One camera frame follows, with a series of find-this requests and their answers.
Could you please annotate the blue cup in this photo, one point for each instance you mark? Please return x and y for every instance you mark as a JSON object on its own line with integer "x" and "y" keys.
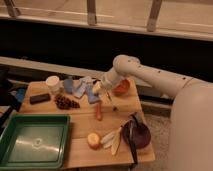
{"x": 68, "y": 85}

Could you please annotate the orange bowl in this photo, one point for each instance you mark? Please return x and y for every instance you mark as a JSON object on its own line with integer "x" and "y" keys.
{"x": 122, "y": 88}

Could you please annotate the bunch of dark grapes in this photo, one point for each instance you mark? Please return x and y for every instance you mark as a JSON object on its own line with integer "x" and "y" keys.
{"x": 62, "y": 102}

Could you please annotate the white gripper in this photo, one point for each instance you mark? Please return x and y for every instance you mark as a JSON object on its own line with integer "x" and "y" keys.
{"x": 108, "y": 81}

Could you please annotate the green plastic tray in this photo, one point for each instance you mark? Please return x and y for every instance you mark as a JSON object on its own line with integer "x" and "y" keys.
{"x": 31, "y": 142}

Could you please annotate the black rectangular block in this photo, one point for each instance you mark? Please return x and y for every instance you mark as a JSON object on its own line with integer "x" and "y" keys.
{"x": 39, "y": 98}

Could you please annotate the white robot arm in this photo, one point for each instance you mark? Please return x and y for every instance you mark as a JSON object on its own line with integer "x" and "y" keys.
{"x": 191, "y": 131}

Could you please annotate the light blue cloth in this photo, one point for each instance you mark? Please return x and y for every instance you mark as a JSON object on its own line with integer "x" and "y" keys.
{"x": 81, "y": 87}

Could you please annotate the blue object at left edge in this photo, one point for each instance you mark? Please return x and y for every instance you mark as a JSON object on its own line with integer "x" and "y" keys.
{"x": 20, "y": 94}

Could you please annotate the white plastic cup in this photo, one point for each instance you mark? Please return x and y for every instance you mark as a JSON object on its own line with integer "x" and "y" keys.
{"x": 53, "y": 83}

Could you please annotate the yellow orange fruit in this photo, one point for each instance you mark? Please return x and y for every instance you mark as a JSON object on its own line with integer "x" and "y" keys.
{"x": 93, "y": 140}

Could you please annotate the black spatula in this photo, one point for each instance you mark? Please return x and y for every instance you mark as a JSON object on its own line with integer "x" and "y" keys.
{"x": 132, "y": 140}

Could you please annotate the dark purple bowl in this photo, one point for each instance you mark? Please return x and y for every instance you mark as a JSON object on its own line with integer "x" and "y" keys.
{"x": 141, "y": 134}

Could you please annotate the orange carrot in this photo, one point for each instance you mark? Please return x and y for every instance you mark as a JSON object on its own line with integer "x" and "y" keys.
{"x": 98, "y": 111}

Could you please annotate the wooden cutting board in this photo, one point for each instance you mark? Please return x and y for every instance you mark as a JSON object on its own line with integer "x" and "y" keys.
{"x": 83, "y": 122}

